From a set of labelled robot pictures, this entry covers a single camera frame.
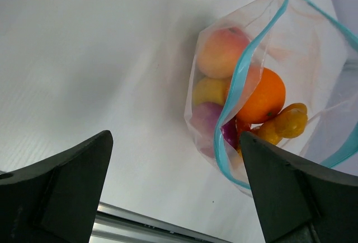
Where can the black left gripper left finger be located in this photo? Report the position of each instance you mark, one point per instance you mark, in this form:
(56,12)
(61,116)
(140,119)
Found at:
(56,199)

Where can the yellow fake pear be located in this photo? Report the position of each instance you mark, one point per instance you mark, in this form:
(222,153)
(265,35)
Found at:
(211,90)

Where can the pink fake peach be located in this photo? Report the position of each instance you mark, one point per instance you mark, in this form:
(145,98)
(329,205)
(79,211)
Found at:
(219,55)

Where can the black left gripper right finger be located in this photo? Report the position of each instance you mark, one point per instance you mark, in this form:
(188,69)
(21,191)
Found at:
(298,200)

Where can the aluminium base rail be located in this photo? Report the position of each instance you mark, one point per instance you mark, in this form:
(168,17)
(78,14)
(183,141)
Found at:
(114,224)

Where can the clear zip top bag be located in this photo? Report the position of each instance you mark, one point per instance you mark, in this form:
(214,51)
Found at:
(284,70)

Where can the yellow-orange fake pretzel cluster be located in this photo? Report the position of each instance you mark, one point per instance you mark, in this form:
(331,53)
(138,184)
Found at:
(289,123)

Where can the red-orange fake pepper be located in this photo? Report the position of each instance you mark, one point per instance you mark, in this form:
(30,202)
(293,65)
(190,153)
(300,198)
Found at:
(242,127)

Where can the purple fake fruit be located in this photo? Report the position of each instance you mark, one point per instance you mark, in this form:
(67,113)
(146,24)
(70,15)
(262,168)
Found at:
(204,119)

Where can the orange fake orange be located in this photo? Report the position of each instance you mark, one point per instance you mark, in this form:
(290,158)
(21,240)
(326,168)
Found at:
(266,101)

